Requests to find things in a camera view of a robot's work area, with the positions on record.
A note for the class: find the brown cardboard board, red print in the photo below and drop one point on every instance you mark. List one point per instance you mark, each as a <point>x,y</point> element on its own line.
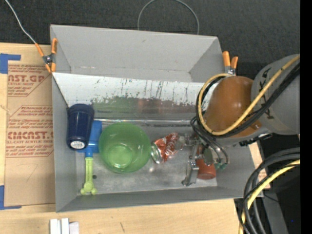
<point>29,121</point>

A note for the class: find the red-brown cylinder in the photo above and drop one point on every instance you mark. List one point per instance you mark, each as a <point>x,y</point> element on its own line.
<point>207,172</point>

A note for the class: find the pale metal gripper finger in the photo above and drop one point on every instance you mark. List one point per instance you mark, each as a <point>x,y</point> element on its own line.
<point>192,170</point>
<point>189,140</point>

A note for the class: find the crushed red drinks can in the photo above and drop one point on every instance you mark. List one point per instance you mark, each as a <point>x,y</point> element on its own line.
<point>168,146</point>

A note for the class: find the blue and green plastic toy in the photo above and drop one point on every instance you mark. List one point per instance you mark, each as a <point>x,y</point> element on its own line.
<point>93,140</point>

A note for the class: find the green plastic bowl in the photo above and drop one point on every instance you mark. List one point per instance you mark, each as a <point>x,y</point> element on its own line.
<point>124,145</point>

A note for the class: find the grey metal bin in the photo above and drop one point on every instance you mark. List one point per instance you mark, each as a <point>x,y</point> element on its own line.
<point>136,50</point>

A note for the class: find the dark blue plastic cup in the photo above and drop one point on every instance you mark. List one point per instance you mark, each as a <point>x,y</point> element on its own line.
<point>79,125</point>

